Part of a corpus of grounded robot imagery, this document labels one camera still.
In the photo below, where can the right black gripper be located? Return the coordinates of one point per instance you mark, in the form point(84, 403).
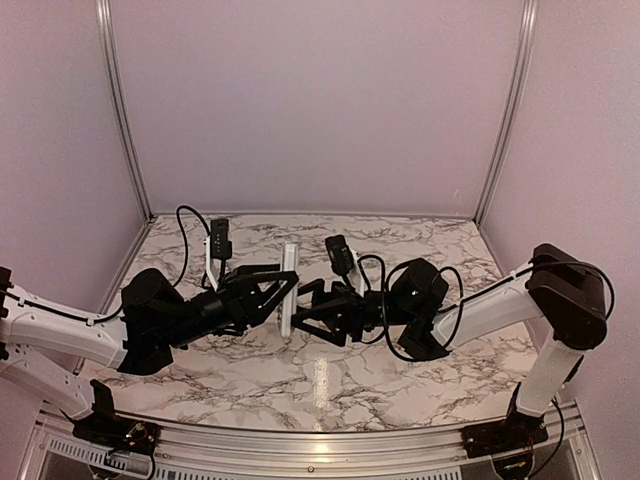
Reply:
point(345, 317)

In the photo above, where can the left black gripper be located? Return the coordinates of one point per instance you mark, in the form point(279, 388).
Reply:
point(244, 301)

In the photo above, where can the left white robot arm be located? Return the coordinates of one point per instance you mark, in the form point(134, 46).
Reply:
point(137, 339)

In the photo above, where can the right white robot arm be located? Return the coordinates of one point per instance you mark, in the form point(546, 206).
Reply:
point(574, 298)

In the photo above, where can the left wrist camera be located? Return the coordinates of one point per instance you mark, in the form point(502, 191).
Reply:
point(218, 251)

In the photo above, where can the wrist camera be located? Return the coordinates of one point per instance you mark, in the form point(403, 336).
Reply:
point(343, 263)
point(218, 251)

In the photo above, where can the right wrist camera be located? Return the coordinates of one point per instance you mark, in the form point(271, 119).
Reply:
point(343, 263)

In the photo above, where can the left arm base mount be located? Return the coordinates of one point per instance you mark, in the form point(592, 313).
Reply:
point(121, 434)

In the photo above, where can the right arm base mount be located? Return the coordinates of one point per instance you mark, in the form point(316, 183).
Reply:
point(515, 431)

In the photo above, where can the front aluminium rail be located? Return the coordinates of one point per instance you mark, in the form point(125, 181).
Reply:
point(186, 451)

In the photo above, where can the left aluminium frame post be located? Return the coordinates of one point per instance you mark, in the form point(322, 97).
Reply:
point(109, 48)

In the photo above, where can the aluminium frame post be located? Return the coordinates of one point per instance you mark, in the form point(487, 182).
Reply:
point(515, 95)
point(109, 48)

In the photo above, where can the right aluminium frame post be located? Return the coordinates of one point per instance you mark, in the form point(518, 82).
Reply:
point(515, 95)

